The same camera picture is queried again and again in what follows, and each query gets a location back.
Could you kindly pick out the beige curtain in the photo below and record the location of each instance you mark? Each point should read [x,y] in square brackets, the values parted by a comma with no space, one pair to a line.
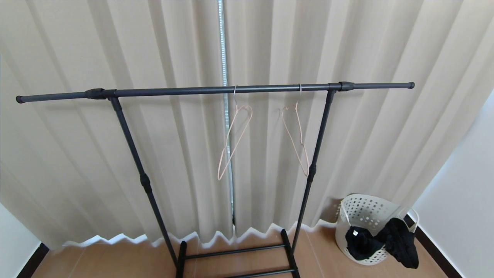
[115,46]

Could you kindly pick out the black garment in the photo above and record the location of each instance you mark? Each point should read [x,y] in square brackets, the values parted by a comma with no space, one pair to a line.
[361,243]

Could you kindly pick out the white laundry basket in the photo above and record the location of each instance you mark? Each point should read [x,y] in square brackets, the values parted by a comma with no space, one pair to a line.
[362,212]

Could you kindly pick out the black shorts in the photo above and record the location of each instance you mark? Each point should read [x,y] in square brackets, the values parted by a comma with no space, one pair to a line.
[401,243]

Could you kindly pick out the pink clothes hanger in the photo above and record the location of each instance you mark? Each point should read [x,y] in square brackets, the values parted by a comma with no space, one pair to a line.
[300,96]
[235,96]

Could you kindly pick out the black clothes rack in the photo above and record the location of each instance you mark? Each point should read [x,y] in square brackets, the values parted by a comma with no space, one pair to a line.
[193,91]

